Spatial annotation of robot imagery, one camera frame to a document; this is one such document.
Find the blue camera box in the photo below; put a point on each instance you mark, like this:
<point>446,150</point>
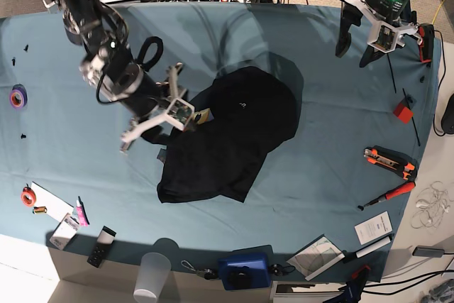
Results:
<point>244,271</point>

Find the folded map booklet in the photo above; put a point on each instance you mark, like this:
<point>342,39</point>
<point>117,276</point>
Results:
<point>316,258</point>

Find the red cube block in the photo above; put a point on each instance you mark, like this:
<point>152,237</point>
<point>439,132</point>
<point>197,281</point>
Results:
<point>402,112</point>

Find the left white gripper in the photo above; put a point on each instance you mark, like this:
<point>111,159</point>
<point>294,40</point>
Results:
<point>383,36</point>

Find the small brass battery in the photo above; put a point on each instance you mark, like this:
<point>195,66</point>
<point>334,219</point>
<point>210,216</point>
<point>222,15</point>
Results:
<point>40,210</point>

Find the white printed card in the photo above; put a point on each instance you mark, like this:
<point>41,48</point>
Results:
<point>376,227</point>

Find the orange black utility knife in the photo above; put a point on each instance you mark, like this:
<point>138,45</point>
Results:
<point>398,163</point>

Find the thin black rod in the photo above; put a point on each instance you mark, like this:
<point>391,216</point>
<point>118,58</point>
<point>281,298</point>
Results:
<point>409,106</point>

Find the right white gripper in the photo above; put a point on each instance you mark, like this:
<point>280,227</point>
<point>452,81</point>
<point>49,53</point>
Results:
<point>173,109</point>

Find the purple tape roll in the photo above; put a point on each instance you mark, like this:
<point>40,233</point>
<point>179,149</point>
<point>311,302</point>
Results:
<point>18,97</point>

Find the white packaged card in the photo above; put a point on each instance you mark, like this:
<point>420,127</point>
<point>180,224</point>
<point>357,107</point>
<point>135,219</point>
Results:
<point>64,232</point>

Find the metal carabiner keyring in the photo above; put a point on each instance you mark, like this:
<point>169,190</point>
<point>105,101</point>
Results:
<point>206,273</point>

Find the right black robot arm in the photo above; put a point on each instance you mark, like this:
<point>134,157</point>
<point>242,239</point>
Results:
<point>120,77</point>

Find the translucent plastic cup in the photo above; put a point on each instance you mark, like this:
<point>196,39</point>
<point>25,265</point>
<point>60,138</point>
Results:
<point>152,275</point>

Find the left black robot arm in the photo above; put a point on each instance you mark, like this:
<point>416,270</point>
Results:
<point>391,21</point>

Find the black white marker pen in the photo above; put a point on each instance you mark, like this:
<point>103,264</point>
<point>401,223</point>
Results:
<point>368,249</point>

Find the red black power tool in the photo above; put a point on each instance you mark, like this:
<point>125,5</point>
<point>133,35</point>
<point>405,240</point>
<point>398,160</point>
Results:
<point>427,33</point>

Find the black white remote control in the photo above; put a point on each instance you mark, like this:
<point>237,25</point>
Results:
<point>102,247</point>

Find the orange black screwdriver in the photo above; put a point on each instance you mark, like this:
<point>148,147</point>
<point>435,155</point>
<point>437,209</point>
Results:
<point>402,189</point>

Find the orange tape roll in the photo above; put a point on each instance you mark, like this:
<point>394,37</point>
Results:
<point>28,197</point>

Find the black t-shirt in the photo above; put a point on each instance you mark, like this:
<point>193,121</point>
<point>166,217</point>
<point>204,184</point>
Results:
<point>252,114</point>

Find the pink glue tube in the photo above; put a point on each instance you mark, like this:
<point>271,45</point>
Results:
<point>81,213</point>

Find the white paper sheet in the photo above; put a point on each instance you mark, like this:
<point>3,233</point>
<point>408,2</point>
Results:
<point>56,207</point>

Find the teal table cloth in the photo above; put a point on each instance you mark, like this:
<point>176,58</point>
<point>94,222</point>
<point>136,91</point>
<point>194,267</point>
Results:
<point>310,186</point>

